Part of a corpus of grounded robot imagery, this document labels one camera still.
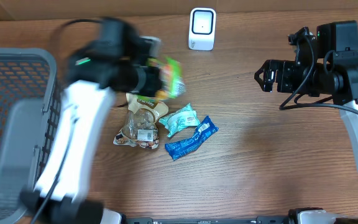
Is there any blue snack wrapper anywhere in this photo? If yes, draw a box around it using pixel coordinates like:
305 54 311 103
165 116 219 161

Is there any grey plastic shopping basket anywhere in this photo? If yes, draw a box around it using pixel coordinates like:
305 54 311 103
0 48 60 223

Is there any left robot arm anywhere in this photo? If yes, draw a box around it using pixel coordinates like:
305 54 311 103
19 17 163 224

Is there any teal white snack packet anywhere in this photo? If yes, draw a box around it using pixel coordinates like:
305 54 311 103
159 103 200 138

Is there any beige cookie snack bag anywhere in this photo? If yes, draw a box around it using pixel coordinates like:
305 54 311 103
113 93 168 149

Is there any green Haribo candy bag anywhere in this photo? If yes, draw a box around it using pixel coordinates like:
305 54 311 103
148 57 186 101

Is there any white barcode scanner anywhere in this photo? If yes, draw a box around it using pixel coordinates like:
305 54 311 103
188 7 216 51

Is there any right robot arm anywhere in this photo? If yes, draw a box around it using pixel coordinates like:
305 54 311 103
254 21 358 223

